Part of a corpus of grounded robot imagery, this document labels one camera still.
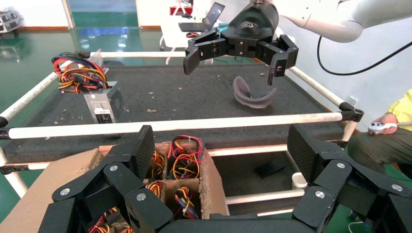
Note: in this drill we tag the person legs dark trousers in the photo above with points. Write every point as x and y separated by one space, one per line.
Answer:
379 148

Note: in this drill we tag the clear acrylic sign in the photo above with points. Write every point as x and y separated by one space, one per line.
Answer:
96 59

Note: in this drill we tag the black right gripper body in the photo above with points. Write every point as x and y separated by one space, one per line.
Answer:
254 22

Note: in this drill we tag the grey equipment rack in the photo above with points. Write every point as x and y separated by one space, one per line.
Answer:
9 21

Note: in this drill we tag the white handheld controller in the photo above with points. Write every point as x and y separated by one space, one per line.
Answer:
375 127

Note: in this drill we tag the black pipe joint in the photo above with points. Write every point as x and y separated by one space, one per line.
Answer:
3 127
82 54
352 113

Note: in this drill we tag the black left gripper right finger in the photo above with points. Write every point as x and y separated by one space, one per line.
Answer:
331 180

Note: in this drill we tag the black orange mouse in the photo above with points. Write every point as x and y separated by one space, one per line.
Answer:
192 34

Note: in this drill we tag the black foam shelf mat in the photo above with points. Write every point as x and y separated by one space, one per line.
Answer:
238 173

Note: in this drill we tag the brown cardboard box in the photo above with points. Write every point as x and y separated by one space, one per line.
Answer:
38 199

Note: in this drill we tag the person hand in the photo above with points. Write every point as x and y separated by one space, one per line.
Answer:
387 118

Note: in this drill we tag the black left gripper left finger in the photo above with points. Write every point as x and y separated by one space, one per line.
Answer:
119 180

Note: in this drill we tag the red box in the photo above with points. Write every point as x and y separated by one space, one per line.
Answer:
178 11

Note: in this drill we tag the white pipe rail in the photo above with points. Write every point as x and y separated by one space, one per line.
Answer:
318 86
248 150
145 54
275 212
264 196
29 95
193 123

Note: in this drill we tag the black laptop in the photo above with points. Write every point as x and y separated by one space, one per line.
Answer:
212 16

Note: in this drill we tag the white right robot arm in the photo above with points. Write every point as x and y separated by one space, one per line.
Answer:
338 19

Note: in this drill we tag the white wall socket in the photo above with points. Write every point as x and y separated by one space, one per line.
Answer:
353 101

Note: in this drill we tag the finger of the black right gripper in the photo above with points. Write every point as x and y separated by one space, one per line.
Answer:
283 54
209 46

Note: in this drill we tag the black flat plate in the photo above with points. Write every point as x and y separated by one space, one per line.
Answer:
268 168

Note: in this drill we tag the yellow sleeved person arm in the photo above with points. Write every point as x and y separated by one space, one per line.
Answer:
404 109

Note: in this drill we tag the white pipe post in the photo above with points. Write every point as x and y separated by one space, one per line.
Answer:
299 180
14 180
350 132

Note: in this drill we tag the white desk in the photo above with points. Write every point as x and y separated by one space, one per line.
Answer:
173 37

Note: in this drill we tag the cardboard divider grid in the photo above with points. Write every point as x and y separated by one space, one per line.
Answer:
180 183

